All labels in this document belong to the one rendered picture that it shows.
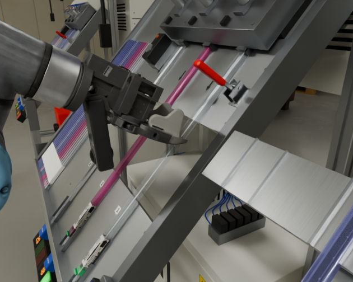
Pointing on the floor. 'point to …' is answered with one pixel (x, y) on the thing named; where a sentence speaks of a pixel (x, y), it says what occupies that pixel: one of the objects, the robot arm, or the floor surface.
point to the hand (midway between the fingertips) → (176, 141)
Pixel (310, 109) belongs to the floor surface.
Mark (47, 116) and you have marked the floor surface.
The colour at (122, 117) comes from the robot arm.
